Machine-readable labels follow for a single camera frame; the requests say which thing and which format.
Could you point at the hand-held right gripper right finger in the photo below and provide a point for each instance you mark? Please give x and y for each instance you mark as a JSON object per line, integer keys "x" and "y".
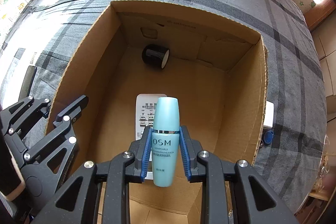
{"x": 185, "y": 153}

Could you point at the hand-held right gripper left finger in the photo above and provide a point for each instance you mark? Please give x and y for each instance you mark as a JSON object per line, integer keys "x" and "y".
{"x": 145, "y": 153}

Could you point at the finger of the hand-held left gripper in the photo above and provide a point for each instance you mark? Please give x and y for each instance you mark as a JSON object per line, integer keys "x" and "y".
{"x": 76, "y": 106}
{"x": 29, "y": 108}

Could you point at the teal lotion bottle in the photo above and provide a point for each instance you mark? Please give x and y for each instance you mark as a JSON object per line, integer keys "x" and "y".
{"x": 165, "y": 145}

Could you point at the white remote control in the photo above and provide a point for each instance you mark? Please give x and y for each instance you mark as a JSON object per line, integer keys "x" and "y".
{"x": 144, "y": 111}

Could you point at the brown cardboard box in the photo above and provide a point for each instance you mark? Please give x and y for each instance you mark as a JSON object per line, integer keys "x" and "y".
{"x": 210, "y": 108}

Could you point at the key bunch with blue fob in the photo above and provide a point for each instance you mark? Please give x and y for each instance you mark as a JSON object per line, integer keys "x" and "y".
{"x": 269, "y": 136}

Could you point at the black tape roll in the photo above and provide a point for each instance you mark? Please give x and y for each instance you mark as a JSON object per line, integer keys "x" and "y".
{"x": 153, "y": 56}

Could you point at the white plug charger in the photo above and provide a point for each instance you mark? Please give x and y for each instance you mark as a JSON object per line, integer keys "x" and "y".
{"x": 269, "y": 113}

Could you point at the black phone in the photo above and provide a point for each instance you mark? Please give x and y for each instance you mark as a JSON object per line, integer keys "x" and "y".
{"x": 27, "y": 79}

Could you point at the wooden shelf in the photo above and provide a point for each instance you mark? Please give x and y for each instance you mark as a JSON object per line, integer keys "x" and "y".
{"x": 323, "y": 195}

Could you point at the beige wardrobe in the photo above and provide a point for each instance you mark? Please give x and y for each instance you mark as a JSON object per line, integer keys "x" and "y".
{"x": 326, "y": 56}

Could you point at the wooden side panel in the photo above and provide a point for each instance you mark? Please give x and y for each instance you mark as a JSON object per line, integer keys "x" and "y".
{"x": 323, "y": 11}

